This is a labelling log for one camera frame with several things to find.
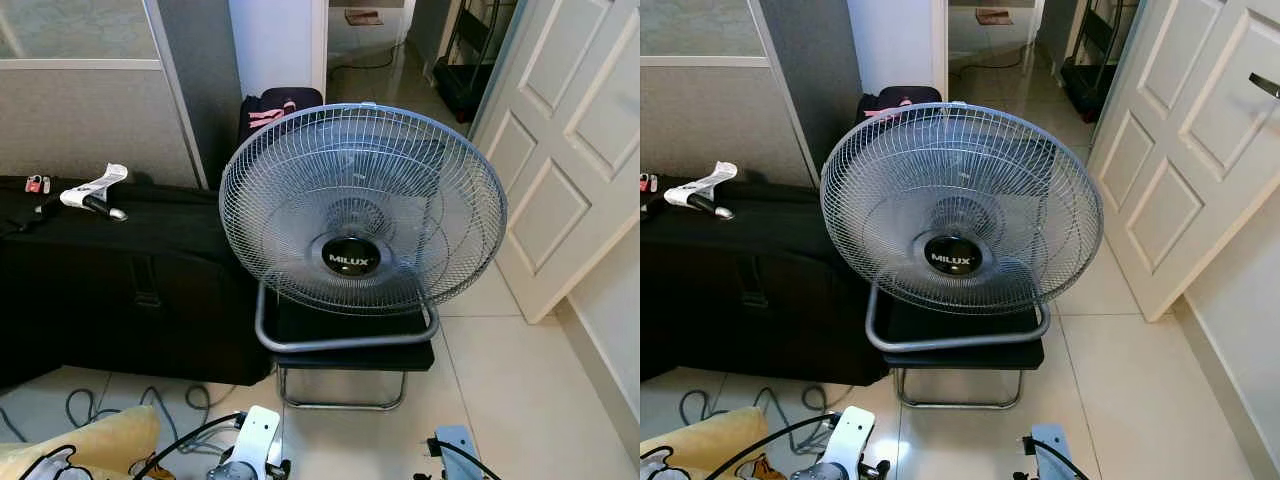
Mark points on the small red padlock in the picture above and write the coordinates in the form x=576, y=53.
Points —
x=648, y=183
x=38, y=184

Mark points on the large black fabric case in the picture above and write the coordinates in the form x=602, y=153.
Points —
x=110, y=290
x=740, y=290

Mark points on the white panelled door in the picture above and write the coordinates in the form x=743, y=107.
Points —
x=1190, y=140
x=570, y=130

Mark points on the black metal rack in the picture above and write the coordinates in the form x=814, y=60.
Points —
x=465, y=85
x=1090, y=85

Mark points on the grey Milux floor fan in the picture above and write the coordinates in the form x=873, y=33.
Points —
x=958, y=256
x=363, y=258

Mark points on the black backpack with pink print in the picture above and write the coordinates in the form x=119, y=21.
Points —
x=895, y=102
x=275, y=108

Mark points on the black stool with metal legs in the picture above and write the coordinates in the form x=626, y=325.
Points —
x=350, y=358
x=960, y=356

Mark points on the red-brown flat box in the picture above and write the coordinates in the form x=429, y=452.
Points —
x=363, y=16
x=993, y=16

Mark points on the frosted glass window panel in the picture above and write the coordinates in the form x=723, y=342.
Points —
x=70, y=30

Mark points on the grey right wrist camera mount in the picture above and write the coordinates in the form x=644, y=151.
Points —
x=458, y=455
x=1050, y=452

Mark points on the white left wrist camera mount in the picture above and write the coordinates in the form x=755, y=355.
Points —
x=850, y=435
x=255, y=435

